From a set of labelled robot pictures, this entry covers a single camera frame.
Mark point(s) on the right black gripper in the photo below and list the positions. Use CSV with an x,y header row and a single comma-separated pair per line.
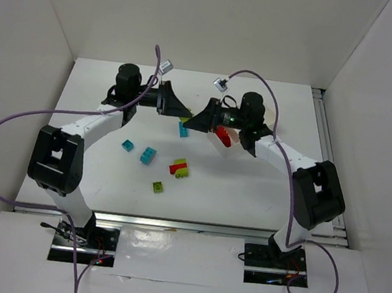
x,y
214,115

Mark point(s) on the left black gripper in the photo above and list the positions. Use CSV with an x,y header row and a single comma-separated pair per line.
x,y
163,97

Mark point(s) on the long red lego brick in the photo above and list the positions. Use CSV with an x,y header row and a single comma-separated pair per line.
x,y
223,135

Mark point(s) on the long green lego brick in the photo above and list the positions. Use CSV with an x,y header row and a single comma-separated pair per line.
x,y
184,119

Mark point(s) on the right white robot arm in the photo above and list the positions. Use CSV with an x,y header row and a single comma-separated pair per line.
x,y
315,192

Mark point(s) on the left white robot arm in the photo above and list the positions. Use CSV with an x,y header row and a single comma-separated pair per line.
x,y
57,160

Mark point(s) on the long teal lego brick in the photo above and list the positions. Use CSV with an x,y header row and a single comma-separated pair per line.
x,y
183,132

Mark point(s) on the curved teal lego brick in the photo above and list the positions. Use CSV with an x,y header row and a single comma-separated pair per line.
x,y
148,155

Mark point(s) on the green red curved lego stack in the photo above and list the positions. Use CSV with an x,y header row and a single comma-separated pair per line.
x,y
179,168

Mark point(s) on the small teal lego brick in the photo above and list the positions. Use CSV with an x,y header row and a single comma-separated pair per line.
x,y
128,145

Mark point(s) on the white divided container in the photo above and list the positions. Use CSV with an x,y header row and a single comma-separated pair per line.
x,y
238,143

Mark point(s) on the small green lego brick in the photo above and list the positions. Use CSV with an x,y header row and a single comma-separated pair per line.
x,y
157,187

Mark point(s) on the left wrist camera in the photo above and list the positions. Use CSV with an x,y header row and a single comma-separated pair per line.
x,y
166,67

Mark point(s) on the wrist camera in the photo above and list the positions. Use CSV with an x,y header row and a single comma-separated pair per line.
x,y
166,67
221,85

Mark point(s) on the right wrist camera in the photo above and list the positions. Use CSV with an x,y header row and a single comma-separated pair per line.
x,y
221,85

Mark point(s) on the front aluminium rail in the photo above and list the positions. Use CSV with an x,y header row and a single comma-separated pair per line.
x,y
188,226

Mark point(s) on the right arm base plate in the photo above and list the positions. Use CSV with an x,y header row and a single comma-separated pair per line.
x,y
260,267

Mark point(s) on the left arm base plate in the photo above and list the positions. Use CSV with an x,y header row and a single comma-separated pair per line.
x,y
101,246

